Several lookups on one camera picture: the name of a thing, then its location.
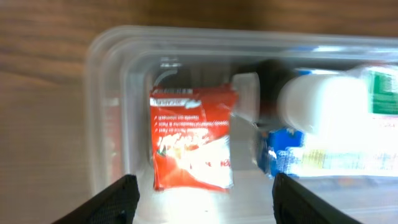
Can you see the clear plastic container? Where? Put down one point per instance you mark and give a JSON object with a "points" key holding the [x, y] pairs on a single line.
{"points": [[124, 63]]}

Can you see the red Panadol box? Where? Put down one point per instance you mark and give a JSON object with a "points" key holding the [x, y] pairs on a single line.
{"points": [[190, 131]]}

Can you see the black tube with white cap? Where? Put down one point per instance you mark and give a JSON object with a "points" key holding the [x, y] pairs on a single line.
{"points": [[273, 94]]}

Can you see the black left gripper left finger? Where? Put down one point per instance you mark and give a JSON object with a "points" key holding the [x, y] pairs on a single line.
{"points": [[116, 204]]}

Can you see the blue fever patch packet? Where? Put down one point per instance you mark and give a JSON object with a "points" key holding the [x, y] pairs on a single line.
{"points": [[368, 150]]}

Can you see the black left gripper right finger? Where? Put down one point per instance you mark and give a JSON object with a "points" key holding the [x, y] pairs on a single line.
{"points": [[294, 204]]}

